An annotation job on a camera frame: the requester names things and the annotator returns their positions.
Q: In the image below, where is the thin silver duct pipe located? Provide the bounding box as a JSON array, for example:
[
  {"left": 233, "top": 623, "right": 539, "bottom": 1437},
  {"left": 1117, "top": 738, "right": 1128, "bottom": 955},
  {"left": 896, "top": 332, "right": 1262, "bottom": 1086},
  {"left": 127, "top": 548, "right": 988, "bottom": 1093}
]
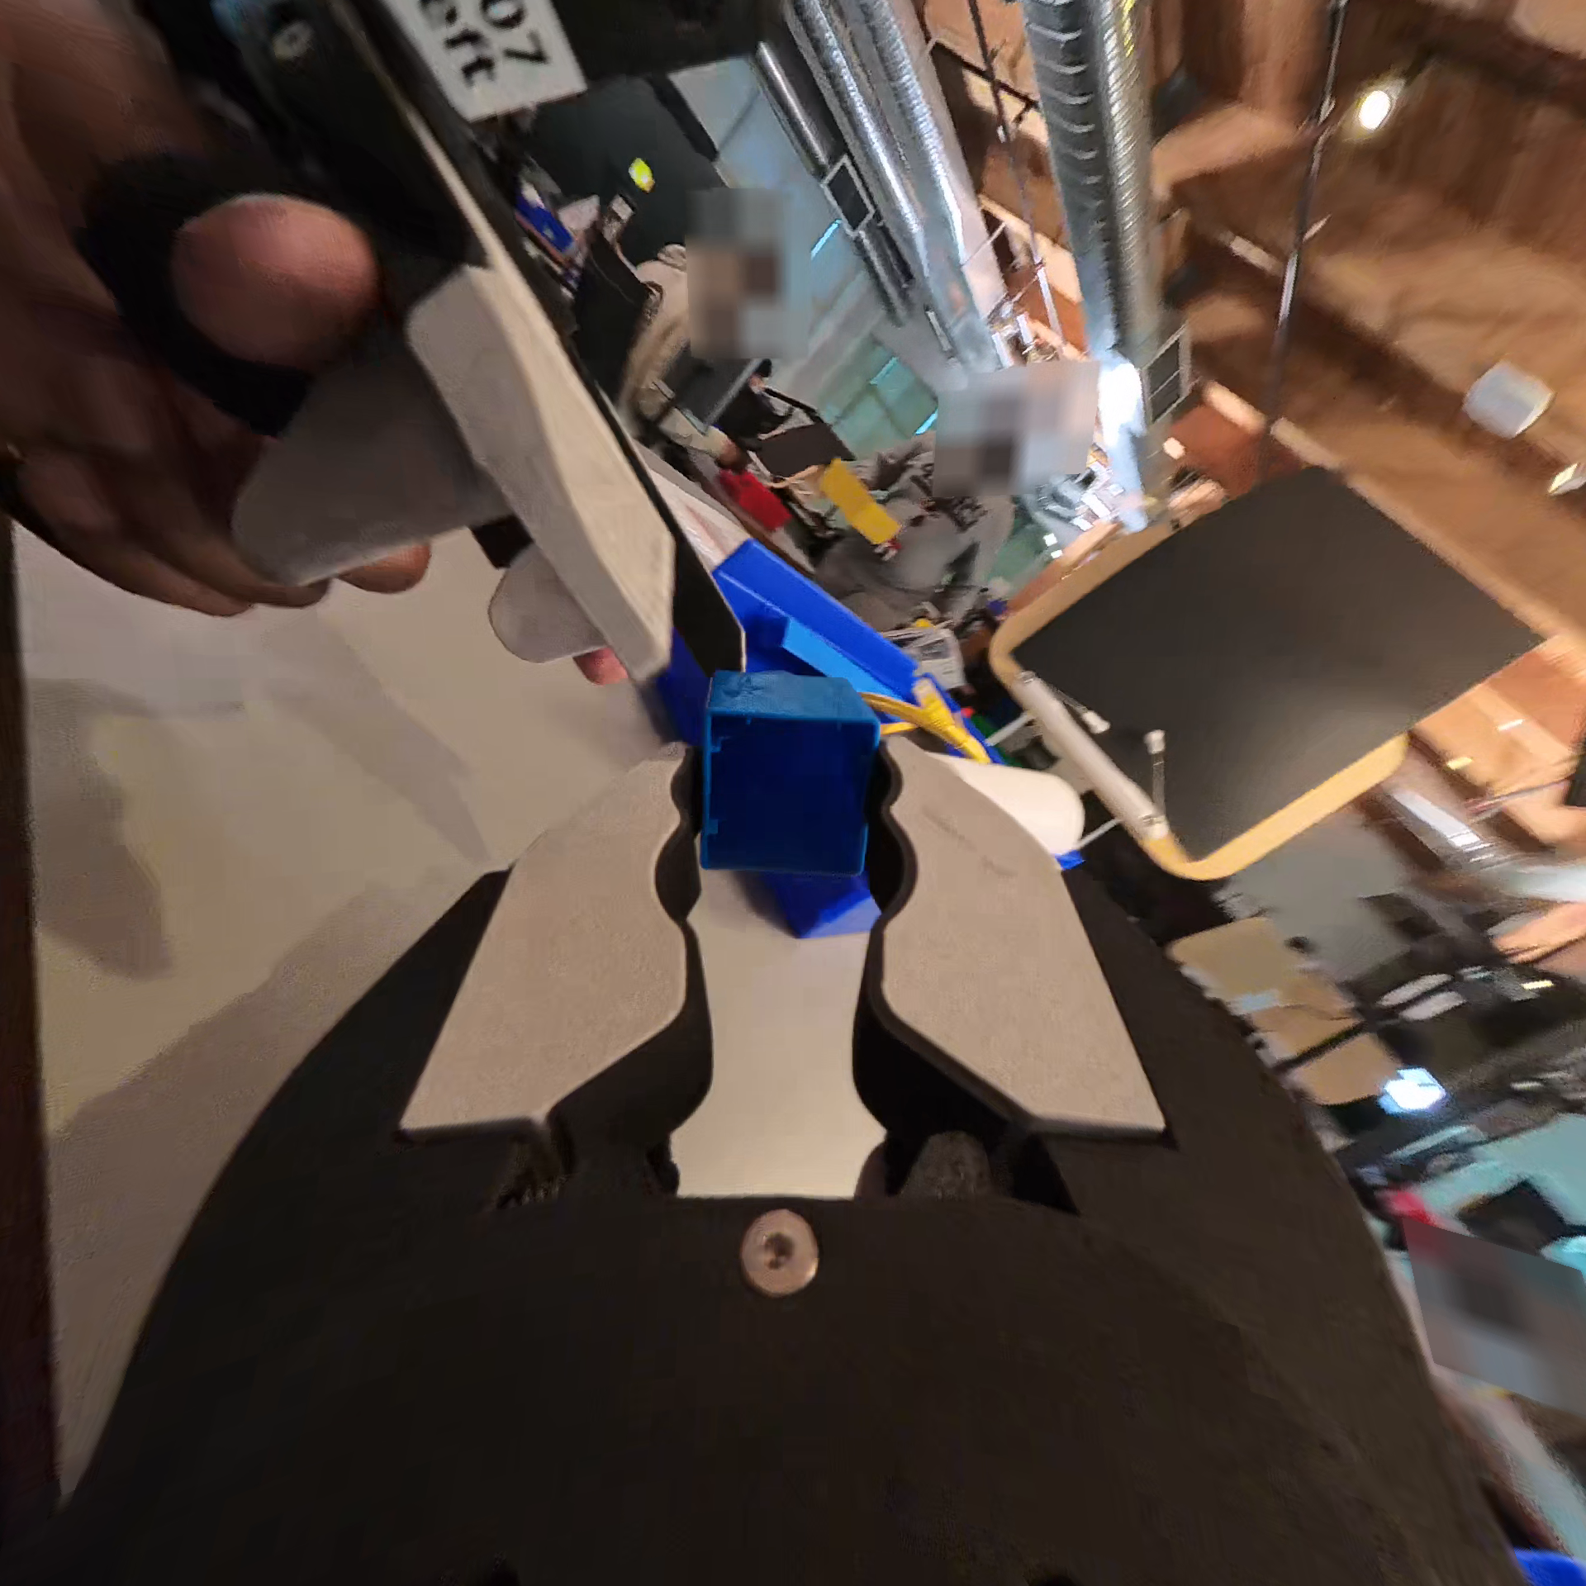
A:
[{"left": 781, "top": 0, "right": 1005, "bottom": 366}]

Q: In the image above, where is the white monitor stand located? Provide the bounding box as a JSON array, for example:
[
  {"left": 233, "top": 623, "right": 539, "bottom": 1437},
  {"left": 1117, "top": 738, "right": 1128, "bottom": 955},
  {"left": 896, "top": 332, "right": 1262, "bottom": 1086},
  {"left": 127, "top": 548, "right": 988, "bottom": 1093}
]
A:
[{"left": 1015, "top": 666, "right": 1175, "bottom": 850}]

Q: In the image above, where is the blue plastic bin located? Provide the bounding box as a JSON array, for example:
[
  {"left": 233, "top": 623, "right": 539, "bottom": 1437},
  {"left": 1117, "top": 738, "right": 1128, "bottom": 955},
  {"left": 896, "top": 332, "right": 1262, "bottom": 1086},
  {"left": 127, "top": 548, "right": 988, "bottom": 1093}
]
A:
[{"left": 664, "top": 538, "right": 951, "bottom": 746}]

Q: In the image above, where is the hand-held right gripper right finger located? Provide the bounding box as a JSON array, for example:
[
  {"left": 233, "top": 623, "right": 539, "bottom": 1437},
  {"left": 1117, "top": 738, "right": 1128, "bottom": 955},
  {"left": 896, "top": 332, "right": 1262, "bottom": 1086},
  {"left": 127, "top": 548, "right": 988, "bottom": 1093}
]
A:
[{"left": 852, "top": 736, "right": 1170, "bottom": 1142}]

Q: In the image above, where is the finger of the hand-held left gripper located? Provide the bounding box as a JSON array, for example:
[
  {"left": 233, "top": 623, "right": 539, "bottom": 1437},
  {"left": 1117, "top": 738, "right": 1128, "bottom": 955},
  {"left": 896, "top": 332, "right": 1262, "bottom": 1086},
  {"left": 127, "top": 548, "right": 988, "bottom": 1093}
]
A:
[
  {"left": 490, "top": 542, "right": 613, "bottom": 666},
  {"left": 231, "top": 264, "right": 749, "bottom": 687}
]

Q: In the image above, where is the large silver air duct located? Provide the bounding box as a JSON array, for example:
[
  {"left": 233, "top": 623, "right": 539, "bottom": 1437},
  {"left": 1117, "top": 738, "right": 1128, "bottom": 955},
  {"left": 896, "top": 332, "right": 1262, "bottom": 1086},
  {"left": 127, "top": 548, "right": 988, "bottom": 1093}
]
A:
[{"left": 1019, "top": 0, "right": 1194, "bottom": 374}]

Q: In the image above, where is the red plastic bin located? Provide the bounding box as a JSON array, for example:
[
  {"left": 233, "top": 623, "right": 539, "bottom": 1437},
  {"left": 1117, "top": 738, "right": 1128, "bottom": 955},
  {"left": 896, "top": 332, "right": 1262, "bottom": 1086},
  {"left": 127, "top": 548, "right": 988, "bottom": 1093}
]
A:
[{"left": 720, "top": 464, "right": 796, "bottom": 534}]

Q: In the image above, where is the person's left hand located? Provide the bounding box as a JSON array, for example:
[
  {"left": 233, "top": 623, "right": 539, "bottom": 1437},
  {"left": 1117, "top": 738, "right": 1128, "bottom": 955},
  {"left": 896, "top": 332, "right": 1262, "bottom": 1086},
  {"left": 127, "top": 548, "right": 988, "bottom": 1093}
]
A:
[{"left": 0, "top": 0, "right": 437, "bottom": 617}]

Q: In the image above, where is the white ceiling access point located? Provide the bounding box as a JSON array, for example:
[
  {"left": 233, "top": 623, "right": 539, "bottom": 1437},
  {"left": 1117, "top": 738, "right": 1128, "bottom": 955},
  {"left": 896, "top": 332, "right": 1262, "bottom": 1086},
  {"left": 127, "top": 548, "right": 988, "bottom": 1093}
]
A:
[{"left": 1462, "top": 362, "right": 1557, "bottom": 438}]

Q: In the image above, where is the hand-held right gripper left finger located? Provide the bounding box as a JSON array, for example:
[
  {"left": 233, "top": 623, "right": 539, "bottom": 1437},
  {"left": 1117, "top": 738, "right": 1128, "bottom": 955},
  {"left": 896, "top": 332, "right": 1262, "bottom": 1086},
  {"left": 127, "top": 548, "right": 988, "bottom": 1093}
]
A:
[{"left": 397, "top": 744, "right": 722, "bottom": 1142}]

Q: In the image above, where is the blue plastic block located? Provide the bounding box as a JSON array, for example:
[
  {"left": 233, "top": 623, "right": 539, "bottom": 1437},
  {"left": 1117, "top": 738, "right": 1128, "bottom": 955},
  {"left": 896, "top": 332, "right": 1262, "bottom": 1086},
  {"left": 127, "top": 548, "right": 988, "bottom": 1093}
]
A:
[{"left": 698, "top": 668, "right": 886, "bottom": 940}]

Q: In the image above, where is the yellow network cable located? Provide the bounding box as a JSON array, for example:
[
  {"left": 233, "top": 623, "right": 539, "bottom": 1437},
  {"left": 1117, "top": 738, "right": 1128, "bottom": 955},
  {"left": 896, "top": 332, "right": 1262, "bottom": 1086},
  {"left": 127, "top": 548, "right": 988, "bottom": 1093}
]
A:
[{"left": 862, "top": 678, "right": 996, "bottom": 767}]

